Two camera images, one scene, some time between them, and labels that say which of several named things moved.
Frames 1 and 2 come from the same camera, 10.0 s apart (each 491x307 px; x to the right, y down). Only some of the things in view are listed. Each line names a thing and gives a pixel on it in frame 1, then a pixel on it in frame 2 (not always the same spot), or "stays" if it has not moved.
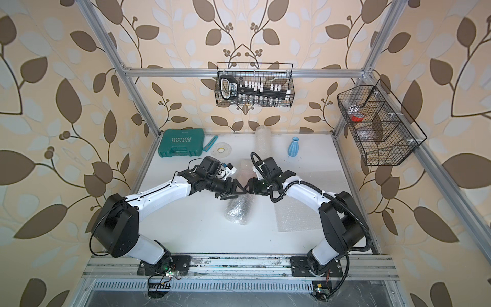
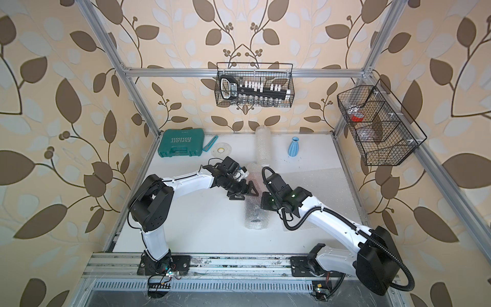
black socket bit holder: [230, 87] stays
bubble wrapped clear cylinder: [263, 142] stays
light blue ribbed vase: [293, 147] stays
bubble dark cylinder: [239, 208] → [256, 218]
